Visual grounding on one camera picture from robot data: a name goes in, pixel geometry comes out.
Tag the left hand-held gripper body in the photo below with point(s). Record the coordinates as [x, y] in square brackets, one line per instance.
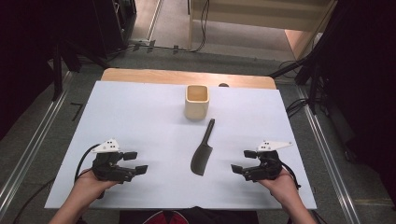
[107, 168]

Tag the person's black red clothing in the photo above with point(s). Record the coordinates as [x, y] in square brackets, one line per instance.
[186, 216]

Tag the black metal stand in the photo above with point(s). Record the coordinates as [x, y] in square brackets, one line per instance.
[57, 71]

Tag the beige wooden furniture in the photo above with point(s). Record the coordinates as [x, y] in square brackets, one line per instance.
[264, 15]

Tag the person's right hand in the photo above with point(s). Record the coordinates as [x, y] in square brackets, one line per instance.
[281, 186]

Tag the long aluminium floor rail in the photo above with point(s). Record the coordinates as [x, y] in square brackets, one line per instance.
[327, 152]
[34, 140]

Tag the square wooden utensil holder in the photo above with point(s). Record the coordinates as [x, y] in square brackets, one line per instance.
[196, 109]

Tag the person's left hand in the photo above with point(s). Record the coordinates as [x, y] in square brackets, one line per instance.
[87, 186]

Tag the short aluminium floor rail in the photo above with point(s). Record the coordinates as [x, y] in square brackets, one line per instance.
[154, 18]

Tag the black equipment cabinet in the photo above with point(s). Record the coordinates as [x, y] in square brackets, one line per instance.
[115, 25]

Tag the white board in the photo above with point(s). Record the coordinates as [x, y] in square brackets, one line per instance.
[140, 115]

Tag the black metal stand leg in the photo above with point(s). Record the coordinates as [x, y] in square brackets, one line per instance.
[313, 90]

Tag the small dark round object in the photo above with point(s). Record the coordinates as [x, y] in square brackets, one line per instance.
[223, 85]

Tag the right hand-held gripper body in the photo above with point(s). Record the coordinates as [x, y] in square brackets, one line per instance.
[264, 168]

